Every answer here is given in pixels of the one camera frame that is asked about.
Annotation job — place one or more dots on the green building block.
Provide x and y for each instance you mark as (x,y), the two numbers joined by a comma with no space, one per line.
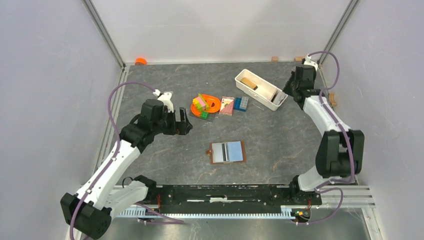
(204,115)

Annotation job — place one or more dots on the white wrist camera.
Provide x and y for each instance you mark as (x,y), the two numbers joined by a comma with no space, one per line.
(165,98)
(307,60)

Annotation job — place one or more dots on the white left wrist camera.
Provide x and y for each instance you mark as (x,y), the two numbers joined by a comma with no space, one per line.
(165,98)

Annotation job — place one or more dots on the grey striped credit card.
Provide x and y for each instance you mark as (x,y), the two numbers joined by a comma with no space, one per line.
(219,152)

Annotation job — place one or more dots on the pink yellow green block stack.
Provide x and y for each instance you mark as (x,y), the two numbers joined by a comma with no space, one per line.
(200,103)

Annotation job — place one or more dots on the white rectangular plastic tray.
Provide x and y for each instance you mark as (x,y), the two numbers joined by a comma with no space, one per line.
(265,91)

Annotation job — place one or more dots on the tan card in tray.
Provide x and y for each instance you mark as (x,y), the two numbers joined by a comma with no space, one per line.
(249,83)

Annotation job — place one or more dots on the brown leather card holder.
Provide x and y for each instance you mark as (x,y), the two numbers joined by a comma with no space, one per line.
(235,150)

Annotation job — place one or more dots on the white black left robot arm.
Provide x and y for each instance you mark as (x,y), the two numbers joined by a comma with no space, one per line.
(93,207)

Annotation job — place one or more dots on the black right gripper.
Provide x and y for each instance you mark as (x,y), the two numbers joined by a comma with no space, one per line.
(286,88)

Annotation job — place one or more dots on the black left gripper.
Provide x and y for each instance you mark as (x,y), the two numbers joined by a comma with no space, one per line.
(183,127)

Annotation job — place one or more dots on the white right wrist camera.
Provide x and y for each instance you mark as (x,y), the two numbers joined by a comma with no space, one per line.
(307,60)

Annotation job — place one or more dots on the stack of white cards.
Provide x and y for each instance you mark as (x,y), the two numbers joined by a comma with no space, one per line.
(278,97)

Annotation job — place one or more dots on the curved wooden piece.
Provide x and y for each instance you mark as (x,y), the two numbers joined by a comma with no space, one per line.
(332,101)

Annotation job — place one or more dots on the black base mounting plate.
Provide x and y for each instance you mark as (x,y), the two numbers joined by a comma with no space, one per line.
(228,198)

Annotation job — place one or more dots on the blue grey building block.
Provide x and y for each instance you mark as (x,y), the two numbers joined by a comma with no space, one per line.
(241,103)

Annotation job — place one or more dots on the orange tape roll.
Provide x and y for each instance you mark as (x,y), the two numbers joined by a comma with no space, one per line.
(140,61)

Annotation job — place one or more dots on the red playing card box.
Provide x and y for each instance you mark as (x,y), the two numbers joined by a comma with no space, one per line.
(227,106)

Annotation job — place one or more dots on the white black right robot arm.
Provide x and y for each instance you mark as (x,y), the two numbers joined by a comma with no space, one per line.
(340,153)

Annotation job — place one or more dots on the dark grey block baseplate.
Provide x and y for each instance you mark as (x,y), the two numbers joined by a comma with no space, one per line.
(210,117)

